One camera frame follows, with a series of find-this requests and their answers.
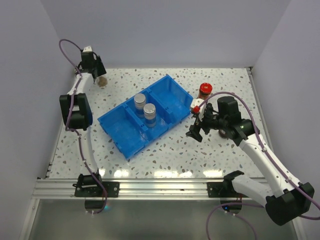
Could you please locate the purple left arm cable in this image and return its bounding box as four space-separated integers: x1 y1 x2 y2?
58 39 110 215

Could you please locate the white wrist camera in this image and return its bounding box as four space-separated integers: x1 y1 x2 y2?
82 45 93 53
190 98 206 121

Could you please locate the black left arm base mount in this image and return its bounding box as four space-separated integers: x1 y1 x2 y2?
72 174 120 198

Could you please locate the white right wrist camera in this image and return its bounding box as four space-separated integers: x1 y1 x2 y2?
190 98 206 121

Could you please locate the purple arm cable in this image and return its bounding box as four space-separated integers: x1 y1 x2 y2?
58 39 110 215
197 91 320 240

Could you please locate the red-cap brown sauce jar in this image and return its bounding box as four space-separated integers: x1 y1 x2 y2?
218 129 228 139

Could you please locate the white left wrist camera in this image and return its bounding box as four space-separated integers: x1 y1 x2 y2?
82 45 93 53

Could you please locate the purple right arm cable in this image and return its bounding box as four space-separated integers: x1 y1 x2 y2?
197 91 320 240

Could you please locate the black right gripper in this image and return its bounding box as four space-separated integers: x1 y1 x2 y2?
186 107 228 142

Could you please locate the silver-lid blue-label spice jar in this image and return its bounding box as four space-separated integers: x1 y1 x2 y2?
133 93 146 118

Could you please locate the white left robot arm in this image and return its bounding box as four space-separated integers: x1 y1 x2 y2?
59 46 106 197

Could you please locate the black-cap brown spice bottle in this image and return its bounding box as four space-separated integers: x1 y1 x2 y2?
97 76 108 88

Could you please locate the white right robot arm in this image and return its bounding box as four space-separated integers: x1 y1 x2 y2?
186 96 315 226

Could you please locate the silver-lid shaker jar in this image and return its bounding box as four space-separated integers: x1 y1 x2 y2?
143 103 156 128

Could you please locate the red-cap dark sauce jar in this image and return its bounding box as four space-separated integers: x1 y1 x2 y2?
197 82 213 100

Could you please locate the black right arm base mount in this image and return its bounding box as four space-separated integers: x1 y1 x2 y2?
206 181 228 198

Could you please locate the aluminium front rail frame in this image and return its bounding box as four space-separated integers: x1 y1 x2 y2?
32 177 296 201

